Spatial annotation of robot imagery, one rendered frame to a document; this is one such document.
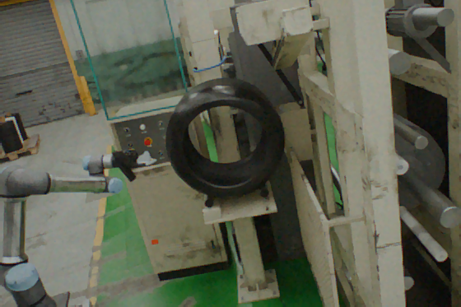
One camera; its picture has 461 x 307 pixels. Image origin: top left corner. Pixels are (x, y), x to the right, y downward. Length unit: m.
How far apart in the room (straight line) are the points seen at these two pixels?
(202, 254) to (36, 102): 8.79
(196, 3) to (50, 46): 8.99
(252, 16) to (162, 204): 1.63
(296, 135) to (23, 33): 9.50
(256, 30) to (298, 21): 0.17
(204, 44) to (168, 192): 1.08
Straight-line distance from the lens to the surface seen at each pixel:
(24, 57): 11.04
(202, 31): 2.08
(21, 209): 1.90
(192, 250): 2.88
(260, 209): 1.98
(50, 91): 11.02
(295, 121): 2.12
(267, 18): 1.46
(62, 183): 1.81
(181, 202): 2.68
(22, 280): 1.83
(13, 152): 8.08
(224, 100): 1.73
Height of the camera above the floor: 1.77
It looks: 18 degrees down
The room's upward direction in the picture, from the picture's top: 12 degrees counter-clockwise
